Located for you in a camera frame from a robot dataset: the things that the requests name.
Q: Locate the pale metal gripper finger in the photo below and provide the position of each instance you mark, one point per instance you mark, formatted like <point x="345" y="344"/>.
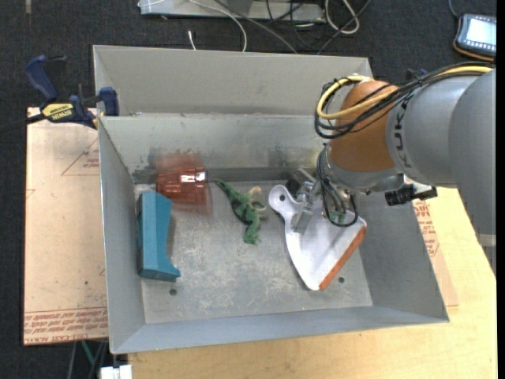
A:
<point x="298" y="222"/>
<point x="308" y="217"/>

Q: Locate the white dustpan with orange edge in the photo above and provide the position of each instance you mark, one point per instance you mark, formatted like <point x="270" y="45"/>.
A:
<point x="319" y="251"/>

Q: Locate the green toy dinosaur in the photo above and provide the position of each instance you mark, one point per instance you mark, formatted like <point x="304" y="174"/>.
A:
<point x="246" y="211"/>

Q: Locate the grey metal bin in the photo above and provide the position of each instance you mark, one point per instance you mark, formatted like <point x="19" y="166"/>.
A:
<point x="236" y="275"/>

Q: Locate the clear orange plastic cup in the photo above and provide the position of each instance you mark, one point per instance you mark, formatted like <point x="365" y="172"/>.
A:
<point x="183" y="190"/>

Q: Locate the teal curved block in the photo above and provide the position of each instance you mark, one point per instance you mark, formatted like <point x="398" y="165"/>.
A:
<point x="154" y="235"/>

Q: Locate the brown cardboard board red print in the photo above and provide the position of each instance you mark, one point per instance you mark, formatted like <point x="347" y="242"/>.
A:
<point x="63" y="231"/>

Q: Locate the black cylinder on white bracket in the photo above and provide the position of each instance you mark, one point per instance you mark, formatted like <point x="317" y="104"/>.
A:
<point x="402" y="196"/>

